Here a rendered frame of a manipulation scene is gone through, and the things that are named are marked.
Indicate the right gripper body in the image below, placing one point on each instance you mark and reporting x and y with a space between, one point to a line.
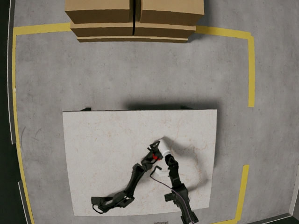
163 173

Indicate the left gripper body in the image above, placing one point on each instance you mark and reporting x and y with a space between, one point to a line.
151 154

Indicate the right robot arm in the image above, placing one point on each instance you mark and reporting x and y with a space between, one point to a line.
184 206

